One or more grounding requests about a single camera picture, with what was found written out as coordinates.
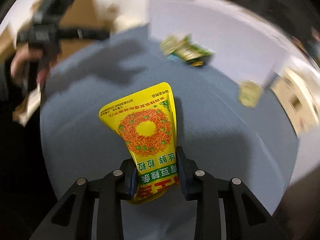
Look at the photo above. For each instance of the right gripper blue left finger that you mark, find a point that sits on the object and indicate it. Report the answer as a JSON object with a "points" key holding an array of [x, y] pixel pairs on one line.
{"points": [[129, 180]]}

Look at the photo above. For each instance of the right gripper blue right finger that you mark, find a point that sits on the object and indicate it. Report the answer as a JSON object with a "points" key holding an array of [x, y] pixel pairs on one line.
{"points": [[186, 168]]}

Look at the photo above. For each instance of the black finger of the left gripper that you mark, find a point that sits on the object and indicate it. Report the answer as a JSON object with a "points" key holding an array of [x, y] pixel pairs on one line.
{"points": [[82, 34]]}

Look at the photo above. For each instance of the yellow sunflower snack bag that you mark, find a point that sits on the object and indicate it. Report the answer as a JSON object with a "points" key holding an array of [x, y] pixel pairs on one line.
{"points": [[146, 121]]}

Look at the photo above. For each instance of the person's left hand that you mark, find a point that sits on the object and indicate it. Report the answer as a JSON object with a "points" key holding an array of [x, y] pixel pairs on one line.
{"points": [[25, 55]]}

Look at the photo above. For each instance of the brown cardboard sheet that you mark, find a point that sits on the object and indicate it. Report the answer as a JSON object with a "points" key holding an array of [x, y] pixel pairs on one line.
{"points": [[82, 13]]}

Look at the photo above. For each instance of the clear jelly cup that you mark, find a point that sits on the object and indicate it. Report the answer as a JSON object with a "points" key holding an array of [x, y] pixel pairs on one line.
{"points": [[249, 93], [168, 45]]}

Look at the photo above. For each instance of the green pea snack packet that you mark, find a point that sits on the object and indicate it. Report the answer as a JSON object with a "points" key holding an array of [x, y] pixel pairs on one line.
{"points": [[191, 52]]}

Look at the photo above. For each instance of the yellow tissue pack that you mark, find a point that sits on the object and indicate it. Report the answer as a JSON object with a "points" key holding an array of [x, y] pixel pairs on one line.
{"points": [[298, 93]]}

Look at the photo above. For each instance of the white cardboard box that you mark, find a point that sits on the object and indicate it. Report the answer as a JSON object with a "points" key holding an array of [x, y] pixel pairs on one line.
{"points": [[245, 46]]}

